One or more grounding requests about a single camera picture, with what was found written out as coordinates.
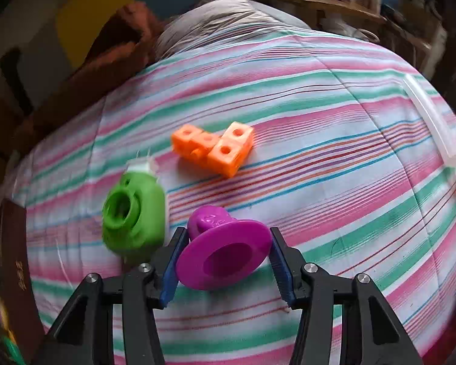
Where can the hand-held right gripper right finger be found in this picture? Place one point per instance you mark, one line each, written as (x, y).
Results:
(280, 268)

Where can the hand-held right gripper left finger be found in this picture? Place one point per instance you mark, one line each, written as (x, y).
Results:
(173, 268)

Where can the purple flared plastic toy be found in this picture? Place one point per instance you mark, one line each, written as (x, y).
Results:
(220, 254)

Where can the green plug-in toy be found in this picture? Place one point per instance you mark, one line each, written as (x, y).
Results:
(135, 213)

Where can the orange linked cube block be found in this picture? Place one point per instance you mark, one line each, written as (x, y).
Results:
(216, 148)

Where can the dark red book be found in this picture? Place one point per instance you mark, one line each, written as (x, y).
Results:
(17, 266)

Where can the striped blanket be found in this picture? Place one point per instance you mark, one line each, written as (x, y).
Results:
(326, 102)

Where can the clear plastic tube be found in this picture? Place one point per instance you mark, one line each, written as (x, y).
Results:
(433, 121)

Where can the grey quilt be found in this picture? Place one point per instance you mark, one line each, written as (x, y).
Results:
(220, 22)

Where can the wooden desk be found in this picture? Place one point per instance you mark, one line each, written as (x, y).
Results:
(326, 3)

